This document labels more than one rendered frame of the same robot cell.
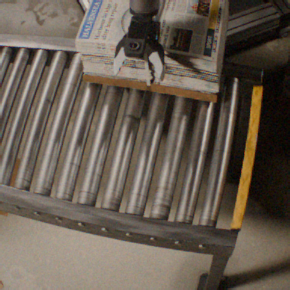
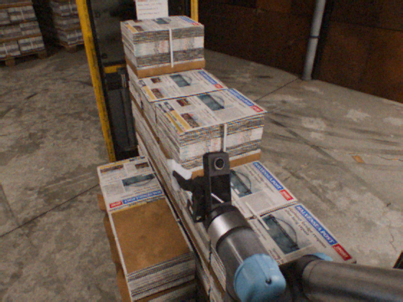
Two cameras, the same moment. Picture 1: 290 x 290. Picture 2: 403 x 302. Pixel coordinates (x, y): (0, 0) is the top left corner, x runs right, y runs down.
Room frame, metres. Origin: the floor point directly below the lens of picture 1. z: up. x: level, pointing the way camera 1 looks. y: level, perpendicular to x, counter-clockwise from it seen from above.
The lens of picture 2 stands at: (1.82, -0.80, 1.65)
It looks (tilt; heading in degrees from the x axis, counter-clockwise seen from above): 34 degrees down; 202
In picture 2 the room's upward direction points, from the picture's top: straight up
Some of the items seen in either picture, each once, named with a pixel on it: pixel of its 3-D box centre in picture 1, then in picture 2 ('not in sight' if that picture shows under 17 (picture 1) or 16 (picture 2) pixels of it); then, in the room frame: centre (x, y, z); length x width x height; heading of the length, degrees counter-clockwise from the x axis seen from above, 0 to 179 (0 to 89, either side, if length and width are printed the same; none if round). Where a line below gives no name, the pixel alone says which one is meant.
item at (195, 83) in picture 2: not in sight; (179, 84); (0.53, -1.45, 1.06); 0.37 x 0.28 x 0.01; 135
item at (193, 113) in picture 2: not in sight; (211, 107); (0.71, -1.22, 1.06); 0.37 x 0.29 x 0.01; 137
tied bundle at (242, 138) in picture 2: not in sight; (208, 132); (0.72, -1.23, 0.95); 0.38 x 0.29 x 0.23; 137
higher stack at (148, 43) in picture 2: not in sight; (168, 129); (0.30, -1.66, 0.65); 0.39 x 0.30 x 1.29; 136
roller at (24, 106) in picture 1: (20, 116); not in sight; (0.86, 0.33, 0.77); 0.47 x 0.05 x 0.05; 159
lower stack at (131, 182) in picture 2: not in sight; (144, 241); (0.91, -1.52, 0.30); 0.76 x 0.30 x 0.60; 46
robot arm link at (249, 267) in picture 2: not in sight; (250, 268); (1.51, -0.85, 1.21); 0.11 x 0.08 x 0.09; 42
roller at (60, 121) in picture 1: (60, 122); not in sight; (0.82, 0.21, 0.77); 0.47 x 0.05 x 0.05; 159
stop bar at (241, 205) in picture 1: (250, 155); not in sight; (0.61, -0.29, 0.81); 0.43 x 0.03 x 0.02; 159
